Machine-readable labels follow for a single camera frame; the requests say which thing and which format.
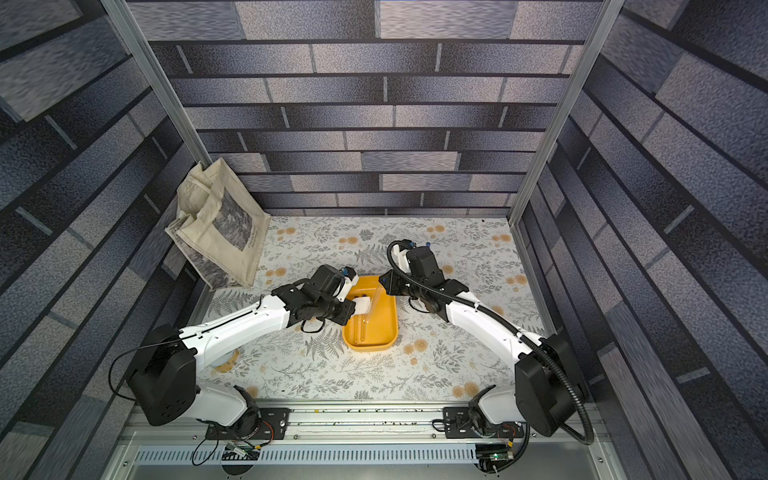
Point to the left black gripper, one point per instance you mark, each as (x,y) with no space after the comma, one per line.
(349,309)

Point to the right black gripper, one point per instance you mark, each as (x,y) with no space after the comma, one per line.
(395,282)

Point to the white wipe cloth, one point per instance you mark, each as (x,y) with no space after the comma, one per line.
(362,305)

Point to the yellow plastic tray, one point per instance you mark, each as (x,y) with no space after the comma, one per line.
(381,333)

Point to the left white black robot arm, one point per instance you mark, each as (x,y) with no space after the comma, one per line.
(163,374)

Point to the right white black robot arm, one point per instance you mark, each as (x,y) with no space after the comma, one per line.
(543,396)

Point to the beige canvas tote bag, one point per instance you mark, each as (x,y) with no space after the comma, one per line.
(219,227)

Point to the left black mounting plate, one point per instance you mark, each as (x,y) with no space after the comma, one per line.
(268,424)

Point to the black mounting plate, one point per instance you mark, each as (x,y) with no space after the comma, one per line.
(268,424)
(466,423)

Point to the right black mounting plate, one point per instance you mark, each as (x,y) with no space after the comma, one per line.
(466,423)

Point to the left green circuit board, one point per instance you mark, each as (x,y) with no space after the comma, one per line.
(240,452)

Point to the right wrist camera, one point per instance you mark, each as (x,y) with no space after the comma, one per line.
(419,263)

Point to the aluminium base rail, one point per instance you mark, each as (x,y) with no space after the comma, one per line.
(315,422)

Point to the white slotted cable duct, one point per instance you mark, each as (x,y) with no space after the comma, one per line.
(356,454)

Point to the right aluminium frame post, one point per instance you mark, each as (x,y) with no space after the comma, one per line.
(592,47)

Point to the aluminium frame post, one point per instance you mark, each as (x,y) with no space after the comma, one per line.
(592,47)
(140,49)

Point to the left aluminium frame post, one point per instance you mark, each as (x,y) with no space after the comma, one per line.
(140,49)

